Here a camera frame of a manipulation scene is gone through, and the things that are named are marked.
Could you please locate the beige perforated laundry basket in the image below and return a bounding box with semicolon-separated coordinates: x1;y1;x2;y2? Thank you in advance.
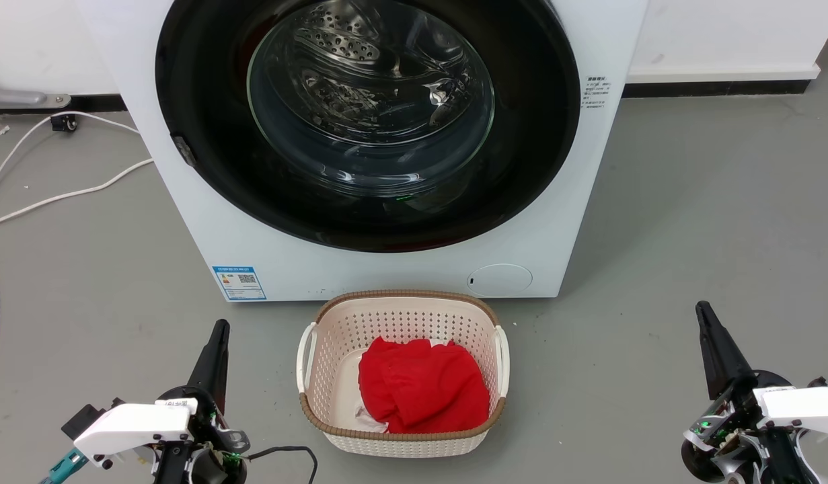
296;290;511;458

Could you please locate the red garment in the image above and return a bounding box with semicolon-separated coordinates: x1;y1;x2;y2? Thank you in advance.
358;337;491;434

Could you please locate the white cloth piece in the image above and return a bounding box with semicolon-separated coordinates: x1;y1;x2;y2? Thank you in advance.
354;405;389;434

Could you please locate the teal cable connector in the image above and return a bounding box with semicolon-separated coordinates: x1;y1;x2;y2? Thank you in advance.
40;449;89;484

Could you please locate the small printed text label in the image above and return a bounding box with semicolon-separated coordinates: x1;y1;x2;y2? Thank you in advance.
584;75;611;111

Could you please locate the black round washer door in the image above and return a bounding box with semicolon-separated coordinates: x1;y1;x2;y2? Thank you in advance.
155;0;582;254

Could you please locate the round white filter cover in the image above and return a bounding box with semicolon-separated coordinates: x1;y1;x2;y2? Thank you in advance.
467;263;533;297

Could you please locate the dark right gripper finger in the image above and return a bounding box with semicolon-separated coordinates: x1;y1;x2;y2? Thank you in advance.
706;304;759;397
695;301;734;401

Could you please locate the blue energy label sticker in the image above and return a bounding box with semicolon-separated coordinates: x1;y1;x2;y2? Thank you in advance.
211;266;268;302

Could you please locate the thin white cable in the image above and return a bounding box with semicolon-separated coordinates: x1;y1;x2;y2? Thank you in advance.
0;111;141;387

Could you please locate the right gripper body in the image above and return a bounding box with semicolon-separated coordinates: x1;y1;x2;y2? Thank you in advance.
680;368;821;484

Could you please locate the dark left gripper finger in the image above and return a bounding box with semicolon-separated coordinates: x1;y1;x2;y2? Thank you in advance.
186;320;221;404
211;320;231;414

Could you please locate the white front-load washing machine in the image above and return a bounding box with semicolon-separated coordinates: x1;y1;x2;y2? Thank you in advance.
77;0;650;303

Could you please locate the white power cable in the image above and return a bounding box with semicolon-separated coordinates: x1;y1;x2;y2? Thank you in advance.
0;158;155;229

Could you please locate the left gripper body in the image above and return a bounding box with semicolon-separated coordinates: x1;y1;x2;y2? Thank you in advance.
151;385;251;484

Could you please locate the thin black left gripper cable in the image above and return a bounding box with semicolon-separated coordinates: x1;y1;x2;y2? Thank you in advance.
244;445;319;484

